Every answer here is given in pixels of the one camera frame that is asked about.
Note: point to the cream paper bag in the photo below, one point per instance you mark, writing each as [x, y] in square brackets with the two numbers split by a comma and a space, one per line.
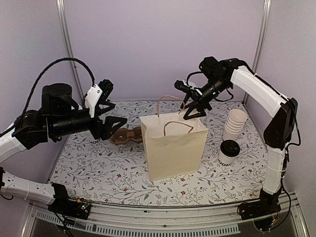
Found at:
[173, 146]

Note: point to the cup of white straws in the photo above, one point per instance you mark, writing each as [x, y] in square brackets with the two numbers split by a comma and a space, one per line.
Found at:
[95, 142]

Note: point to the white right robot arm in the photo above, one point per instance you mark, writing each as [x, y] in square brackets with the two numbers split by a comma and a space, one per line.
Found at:
[225, 74]

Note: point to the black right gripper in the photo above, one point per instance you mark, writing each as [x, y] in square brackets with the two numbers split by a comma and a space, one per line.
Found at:
[198, 98]

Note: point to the stack of white paper cups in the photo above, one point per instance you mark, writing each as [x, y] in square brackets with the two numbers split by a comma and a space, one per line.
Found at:
[234, 124]

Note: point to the metal front rail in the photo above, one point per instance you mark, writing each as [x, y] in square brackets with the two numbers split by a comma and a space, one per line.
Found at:
[211, 220]

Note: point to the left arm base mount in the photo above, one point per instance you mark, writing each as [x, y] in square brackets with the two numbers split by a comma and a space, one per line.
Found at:
[79, 208]

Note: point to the floral patterned table mat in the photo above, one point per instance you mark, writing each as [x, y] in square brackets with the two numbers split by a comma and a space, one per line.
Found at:
[119, 174]

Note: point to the black plastic cup lid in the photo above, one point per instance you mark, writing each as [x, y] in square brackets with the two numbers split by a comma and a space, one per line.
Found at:
[230, 148]

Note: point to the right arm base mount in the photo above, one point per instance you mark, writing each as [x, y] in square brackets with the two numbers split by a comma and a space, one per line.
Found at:
[265, 206]

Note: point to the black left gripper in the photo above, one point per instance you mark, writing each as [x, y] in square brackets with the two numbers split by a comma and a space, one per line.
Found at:
[106, 132]

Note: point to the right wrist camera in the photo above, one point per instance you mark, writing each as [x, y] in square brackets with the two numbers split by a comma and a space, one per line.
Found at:
[184, 87]

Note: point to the left aluminium frame post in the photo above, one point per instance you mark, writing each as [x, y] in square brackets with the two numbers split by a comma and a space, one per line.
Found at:
[67, 42]

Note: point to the right aluminium frame post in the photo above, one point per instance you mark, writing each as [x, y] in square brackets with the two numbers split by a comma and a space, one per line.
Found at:
[262, 34]

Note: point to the white paper coffee cup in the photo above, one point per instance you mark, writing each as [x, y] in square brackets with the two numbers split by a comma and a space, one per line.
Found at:
[225, 160]

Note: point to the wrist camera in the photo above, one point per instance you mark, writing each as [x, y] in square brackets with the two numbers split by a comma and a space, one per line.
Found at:
[184, 87]
[97, 93]

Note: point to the brown cardboard cup carrier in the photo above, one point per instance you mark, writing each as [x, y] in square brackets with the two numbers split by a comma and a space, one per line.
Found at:
[125, 135]

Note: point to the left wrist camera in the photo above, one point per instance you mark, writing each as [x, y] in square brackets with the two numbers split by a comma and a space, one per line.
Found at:
[97, 93]

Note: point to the aluminium frame post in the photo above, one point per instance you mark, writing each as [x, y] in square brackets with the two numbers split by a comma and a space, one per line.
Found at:
[67, 42]
[262, 34]

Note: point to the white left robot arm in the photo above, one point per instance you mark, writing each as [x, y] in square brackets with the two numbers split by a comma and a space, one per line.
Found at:
[61, 115]

